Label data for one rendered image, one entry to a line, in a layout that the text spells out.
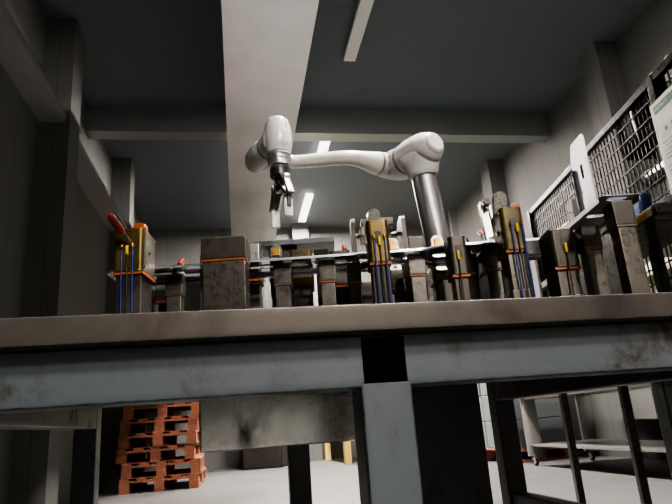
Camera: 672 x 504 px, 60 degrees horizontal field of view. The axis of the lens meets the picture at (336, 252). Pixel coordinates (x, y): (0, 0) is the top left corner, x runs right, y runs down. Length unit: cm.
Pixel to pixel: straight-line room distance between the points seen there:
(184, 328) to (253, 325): 10
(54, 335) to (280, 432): 46
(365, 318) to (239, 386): 21
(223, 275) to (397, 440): 80
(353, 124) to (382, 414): 637
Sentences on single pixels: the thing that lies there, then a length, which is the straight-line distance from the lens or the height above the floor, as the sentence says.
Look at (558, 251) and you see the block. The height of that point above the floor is 92.
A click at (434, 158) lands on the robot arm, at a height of 151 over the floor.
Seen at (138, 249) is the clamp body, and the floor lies 100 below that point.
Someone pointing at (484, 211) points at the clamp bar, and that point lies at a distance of 203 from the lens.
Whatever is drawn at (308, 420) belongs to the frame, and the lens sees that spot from 115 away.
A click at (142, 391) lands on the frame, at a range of 89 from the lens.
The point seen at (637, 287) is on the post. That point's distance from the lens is 148.
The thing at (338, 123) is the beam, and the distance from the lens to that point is 713.
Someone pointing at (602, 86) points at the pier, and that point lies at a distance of 676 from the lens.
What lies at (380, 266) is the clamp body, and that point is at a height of 92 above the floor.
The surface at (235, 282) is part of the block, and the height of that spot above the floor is 90.
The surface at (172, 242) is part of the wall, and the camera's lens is 1100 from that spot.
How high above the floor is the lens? 53
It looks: 17 degrees up
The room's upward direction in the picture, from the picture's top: 4 degrees counter-clockwise
